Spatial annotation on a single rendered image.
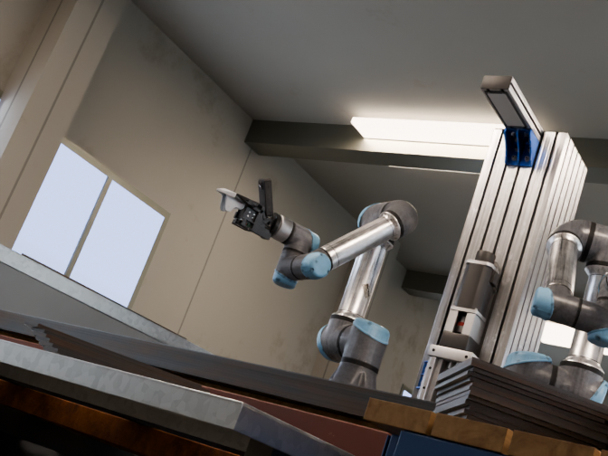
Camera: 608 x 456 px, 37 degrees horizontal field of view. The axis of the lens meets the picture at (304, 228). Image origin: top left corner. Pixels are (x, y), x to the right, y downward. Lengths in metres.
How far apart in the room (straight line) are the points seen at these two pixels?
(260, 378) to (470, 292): 1.41
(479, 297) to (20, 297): 1.29
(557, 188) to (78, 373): 2.03
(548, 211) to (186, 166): 3.76
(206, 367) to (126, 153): 4.44
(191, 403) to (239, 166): 5.72
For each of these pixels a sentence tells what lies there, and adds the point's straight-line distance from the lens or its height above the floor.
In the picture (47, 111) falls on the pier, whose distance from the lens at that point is 5.14.
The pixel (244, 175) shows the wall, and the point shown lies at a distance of 6.75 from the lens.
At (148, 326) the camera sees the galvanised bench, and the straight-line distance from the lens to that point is 2.79.
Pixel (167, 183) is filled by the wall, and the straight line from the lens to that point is 6.16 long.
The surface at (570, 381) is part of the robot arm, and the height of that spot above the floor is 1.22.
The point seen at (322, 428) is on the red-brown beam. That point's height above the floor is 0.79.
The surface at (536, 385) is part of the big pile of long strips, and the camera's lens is 0.90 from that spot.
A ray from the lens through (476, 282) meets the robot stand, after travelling 2.74.
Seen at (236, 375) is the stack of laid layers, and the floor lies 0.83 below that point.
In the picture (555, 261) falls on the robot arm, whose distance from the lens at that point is 2.46.
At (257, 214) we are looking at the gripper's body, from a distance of 2.70.
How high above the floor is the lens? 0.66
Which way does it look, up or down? 17 degrees up
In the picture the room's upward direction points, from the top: 20 degrees clockwise
